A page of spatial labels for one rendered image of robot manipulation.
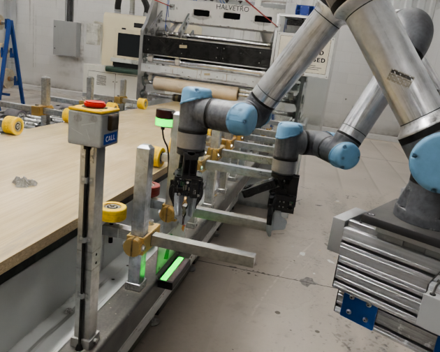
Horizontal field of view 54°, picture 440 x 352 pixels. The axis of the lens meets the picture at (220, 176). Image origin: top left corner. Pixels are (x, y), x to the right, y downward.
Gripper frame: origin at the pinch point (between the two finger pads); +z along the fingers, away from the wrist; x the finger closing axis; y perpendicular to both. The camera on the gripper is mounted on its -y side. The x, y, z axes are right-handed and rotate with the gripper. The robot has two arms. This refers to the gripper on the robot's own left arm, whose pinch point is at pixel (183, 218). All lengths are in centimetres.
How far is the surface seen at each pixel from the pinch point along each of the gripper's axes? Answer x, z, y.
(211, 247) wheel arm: 8.1, 5.7, 4.7
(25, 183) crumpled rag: -47, 0, -19
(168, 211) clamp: -3.7, 4.9, -18.1
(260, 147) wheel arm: 38, -4, -90
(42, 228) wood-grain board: -33.5, 0.8, 10.4
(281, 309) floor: 67, 91, -103
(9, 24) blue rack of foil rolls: -279, -55, -674
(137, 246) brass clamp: -11.2, 6.1, 5.7
